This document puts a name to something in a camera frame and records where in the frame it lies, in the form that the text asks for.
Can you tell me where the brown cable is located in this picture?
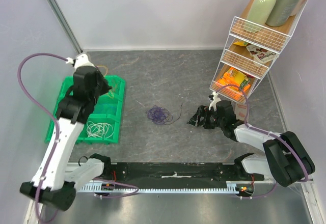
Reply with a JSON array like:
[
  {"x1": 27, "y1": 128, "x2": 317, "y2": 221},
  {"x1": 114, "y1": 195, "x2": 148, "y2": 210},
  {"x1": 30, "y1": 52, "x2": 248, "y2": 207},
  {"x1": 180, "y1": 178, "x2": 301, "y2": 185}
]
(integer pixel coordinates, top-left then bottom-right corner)
[{"x1": 108, "y1": 79, "x2": 122, "y2": 92}]

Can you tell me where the thin black cable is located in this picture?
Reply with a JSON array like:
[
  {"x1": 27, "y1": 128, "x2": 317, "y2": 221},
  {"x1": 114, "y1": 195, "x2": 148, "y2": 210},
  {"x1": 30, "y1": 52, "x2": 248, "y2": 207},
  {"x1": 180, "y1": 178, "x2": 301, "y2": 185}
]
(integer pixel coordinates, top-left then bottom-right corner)
[{"x1": 172, "y1": 103, "x2": 184, "y2": 122}]

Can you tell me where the white cable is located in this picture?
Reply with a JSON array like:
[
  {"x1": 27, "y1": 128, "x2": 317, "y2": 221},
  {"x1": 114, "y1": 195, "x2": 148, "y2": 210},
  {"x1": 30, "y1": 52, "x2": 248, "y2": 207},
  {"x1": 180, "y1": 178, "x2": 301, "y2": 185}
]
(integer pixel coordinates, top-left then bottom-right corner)
[{"x1": 86, "y1": 121, "x2": 115, "y2": 139}]

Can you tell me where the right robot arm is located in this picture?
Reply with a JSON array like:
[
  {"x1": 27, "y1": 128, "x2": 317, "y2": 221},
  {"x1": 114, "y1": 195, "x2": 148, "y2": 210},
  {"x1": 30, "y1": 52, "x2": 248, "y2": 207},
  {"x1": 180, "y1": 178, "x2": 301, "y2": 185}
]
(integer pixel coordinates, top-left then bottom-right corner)
[{"x1": 188, "y1": 100, "x2": 315, "y2": 187}]

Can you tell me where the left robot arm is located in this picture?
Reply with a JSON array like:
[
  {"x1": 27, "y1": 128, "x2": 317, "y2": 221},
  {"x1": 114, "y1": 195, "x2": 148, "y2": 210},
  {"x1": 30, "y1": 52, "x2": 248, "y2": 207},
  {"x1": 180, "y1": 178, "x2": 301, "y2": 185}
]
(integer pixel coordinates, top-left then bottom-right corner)
[{"x1": 20, "y1": 66, "x2": 112, "y2": 211}]

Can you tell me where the small pink card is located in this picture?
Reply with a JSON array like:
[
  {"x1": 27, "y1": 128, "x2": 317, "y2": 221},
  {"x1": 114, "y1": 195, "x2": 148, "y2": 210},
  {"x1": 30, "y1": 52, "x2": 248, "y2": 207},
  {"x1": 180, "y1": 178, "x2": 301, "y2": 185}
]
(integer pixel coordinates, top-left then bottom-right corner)
[{"x1": 234, "y1": 103, "x2": 247, "y2": 121}]

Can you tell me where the green compartment bin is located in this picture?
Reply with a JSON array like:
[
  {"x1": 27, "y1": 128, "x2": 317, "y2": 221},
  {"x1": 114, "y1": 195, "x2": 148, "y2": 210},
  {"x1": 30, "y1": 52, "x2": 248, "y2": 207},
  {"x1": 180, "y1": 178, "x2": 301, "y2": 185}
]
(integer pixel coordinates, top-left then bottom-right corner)
[{"x1": 45, "y1": 75, "x2": 127, "y2": 145}]

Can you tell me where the orange snack box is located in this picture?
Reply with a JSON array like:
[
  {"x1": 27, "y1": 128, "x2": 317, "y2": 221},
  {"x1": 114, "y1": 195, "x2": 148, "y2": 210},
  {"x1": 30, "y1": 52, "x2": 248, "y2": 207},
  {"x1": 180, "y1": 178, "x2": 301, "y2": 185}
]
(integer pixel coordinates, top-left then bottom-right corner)
[{"x1": 216, "y1": 67, "x2": 251, "y2": 100}]

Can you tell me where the chobani yogurt pack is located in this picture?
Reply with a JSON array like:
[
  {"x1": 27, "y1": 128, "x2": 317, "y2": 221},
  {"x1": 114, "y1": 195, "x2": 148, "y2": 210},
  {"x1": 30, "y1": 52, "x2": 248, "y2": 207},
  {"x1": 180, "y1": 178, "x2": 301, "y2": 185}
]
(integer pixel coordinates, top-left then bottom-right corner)
[{"x1": 246, "y1": 44, "x2": 279, "y2": 65}]

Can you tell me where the yellow snack bag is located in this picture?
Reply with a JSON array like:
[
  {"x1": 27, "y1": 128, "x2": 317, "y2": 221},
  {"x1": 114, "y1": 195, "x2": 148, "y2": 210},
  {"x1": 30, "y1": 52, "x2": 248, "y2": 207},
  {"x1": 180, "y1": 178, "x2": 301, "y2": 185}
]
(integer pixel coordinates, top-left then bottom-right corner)
[{"x1": 233, "y1": 40, "x2": 249, "y2": 47}]

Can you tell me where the light green spray bottle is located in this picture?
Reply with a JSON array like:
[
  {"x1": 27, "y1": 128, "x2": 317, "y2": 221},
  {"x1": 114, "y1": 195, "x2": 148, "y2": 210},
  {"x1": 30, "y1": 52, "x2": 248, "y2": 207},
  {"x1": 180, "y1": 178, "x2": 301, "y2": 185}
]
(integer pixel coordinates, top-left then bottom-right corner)
[{"x1": 243, "y1": 0, "x2": 276, "y2": 33}]

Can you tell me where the dark green bottle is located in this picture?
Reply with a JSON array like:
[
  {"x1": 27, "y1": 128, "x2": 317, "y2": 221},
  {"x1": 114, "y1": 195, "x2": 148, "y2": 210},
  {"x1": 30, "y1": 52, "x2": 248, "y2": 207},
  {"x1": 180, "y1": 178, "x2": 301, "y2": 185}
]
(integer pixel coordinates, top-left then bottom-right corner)
[{"x1": 266, "y1": 0, "x2": 299, "y2": 27}]

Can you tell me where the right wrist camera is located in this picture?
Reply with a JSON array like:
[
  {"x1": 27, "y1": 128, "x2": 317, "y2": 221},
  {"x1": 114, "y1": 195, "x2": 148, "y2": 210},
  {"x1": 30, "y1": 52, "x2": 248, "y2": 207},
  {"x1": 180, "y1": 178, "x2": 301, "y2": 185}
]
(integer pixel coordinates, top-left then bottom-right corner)
[{"x1": 208, "y1": 92, "x2": 221, "y2": 110}]

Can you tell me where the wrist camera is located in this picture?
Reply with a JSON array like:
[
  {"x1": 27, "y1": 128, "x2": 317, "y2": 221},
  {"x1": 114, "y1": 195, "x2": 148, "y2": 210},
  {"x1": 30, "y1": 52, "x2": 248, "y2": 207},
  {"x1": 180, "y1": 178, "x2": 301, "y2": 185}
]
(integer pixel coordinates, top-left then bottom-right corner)
[
  {"x1": 66, "y1": 53, "x2": 95, "y2": 70},
  {"x1": 208, "y1": 92, "x2": 221, "y2": 110}
]

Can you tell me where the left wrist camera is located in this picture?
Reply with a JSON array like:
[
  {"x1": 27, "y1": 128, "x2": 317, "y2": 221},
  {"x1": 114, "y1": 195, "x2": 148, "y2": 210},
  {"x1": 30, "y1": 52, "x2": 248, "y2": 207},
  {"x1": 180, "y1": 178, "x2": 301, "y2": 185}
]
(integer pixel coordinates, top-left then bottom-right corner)
[{"x1": 66, "y1": 53, "x2": 95, "y2": 70}]

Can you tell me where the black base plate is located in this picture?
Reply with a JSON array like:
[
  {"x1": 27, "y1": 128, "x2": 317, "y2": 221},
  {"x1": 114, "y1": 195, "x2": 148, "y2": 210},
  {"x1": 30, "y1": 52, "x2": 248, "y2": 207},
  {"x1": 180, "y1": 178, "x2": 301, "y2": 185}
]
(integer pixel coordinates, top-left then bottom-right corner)
[{"x1": 99, "y1": 162, "x2": 264, "y2": 190}]

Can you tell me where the white wire shelf rack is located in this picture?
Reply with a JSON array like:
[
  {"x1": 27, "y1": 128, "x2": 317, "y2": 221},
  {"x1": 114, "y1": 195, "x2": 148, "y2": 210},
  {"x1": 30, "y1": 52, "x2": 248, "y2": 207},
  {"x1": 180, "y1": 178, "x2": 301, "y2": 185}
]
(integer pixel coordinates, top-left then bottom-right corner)
[{"x1": 209, "y1": 0, "x2": 307, "y2": 103}]

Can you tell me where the aluminium rail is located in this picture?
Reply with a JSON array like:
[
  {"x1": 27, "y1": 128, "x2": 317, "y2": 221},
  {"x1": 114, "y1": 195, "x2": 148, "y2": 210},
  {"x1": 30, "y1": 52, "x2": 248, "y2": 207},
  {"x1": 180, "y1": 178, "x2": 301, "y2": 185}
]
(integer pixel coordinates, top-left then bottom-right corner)
[{"x1": 63, "y1": 161, "x2": 314, "y2": 194}]

